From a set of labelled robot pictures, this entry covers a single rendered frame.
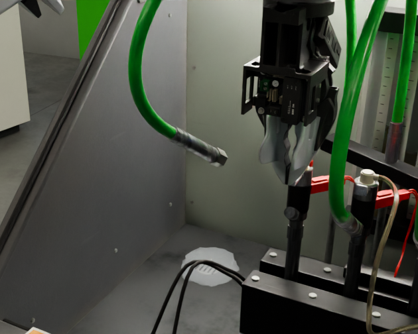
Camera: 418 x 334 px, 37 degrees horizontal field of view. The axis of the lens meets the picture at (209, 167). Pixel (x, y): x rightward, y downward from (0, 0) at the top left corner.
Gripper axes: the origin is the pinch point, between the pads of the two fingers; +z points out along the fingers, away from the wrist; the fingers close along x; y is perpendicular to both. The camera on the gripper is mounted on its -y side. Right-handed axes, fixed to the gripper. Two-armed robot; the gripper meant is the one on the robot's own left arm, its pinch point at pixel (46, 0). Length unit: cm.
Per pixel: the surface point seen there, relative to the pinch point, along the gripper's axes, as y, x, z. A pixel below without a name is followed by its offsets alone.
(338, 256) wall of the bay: -5, -21, 69
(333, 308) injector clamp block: 6.2, 5.2, 47.7
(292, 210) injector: -0.4, 1.5, 36.9
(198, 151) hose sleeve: 0.8, -3.0, 24.1
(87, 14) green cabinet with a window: -78, -302, 71
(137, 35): -3.2, 1.4, 8.5
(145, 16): -5.1, 1.7, 7.9
